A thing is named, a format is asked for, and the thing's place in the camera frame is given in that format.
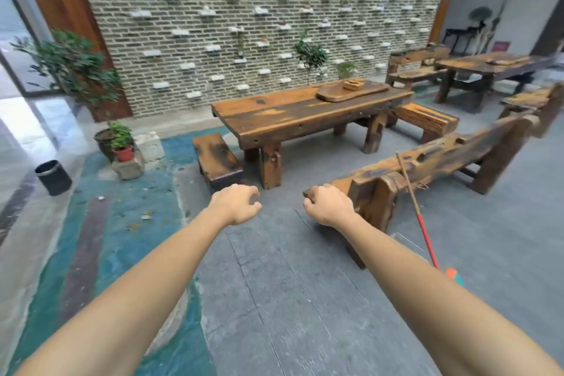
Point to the person's left hand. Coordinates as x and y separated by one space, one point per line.
233 204

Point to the person's right hand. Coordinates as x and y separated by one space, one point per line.
328 208

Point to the black waste bin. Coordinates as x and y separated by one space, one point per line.
55 179

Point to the person's left forearm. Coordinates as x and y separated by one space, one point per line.
132 301

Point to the person's right forearm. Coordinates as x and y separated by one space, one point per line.
418 301

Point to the dark burnt wooden stool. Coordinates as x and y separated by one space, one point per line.
216 155

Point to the white carved stone block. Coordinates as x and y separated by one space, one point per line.
150 146

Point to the large rustic wooden table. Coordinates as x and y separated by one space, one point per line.
282 113

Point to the brown stone block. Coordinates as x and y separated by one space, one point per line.
128 171

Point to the wooden tea tray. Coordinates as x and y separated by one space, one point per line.
339 93

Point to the small red flower pot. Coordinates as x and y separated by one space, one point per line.
124 154

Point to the rustic wooden backrest bench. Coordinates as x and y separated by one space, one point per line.
440 155

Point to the small wooden block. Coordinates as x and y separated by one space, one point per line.
354 85

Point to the thick orange-streaked wooden stool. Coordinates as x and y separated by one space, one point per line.
423 118

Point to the pale round stone slab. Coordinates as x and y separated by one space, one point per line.
176 323
104 174

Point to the small pale green plant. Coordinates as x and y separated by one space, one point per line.
346 68

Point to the dark glazed plant pot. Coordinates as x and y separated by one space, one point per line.
105 144

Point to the small slender potted tree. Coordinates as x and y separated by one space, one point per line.
310 54

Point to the dark rustic wooden table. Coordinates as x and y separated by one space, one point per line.
476 63

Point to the green leafy potted tree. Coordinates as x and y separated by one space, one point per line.
75 63

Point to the flat wooden tray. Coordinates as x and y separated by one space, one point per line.
506 61

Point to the small red sign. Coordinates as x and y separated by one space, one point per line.
501 46

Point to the black frame chair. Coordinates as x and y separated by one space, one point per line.
458 30

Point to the glass door with metal frame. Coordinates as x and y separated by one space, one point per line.
13 23

